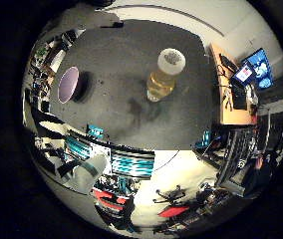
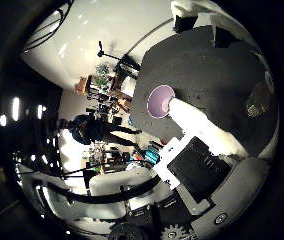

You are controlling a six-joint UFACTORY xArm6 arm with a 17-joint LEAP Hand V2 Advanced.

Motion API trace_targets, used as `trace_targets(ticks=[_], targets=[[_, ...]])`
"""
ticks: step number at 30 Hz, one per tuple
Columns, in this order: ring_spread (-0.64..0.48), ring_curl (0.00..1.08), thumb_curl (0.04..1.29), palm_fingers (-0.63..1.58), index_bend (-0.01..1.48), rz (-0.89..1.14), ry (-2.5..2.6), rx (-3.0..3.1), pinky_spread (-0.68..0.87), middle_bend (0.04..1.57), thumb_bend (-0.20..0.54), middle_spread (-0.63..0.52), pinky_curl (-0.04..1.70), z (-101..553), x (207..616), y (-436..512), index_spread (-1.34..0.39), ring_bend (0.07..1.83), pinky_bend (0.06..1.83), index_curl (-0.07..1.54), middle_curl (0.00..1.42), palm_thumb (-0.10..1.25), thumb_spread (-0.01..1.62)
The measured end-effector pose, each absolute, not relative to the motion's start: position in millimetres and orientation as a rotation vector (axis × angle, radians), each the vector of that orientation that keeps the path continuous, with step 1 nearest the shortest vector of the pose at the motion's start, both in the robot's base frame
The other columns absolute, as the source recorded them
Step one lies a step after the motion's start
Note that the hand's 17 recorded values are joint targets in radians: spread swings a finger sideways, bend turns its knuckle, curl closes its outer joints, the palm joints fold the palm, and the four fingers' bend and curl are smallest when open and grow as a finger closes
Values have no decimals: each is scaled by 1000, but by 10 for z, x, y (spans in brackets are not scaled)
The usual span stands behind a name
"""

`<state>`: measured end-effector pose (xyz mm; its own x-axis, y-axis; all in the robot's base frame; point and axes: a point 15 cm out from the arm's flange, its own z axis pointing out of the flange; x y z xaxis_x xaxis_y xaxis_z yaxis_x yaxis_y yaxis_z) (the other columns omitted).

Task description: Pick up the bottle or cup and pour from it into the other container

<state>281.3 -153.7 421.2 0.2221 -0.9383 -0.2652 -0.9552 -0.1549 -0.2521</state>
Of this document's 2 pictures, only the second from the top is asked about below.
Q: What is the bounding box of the person in dark clothes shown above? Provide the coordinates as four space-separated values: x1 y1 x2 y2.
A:
57 113 143 147

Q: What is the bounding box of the purple plastic cup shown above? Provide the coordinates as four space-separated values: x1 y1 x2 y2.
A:
146 84 177 120

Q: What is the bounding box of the thick black hose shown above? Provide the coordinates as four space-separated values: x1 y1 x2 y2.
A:
44 175 162 205

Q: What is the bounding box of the wooden shelf with clutter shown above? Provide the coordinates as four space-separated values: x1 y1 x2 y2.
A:
74 63 140 116

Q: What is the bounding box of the clear bottle with yellowish label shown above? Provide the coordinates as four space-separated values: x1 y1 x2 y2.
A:
244 79 274 120

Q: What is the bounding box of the teal storage bin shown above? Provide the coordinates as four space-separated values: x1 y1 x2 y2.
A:
144 145 161 165

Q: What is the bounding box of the black cable bundle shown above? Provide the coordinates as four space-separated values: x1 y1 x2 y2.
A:
23 0 75 53

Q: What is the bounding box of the black camera tripod stand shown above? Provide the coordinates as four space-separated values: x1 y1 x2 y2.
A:
96 40 142 72

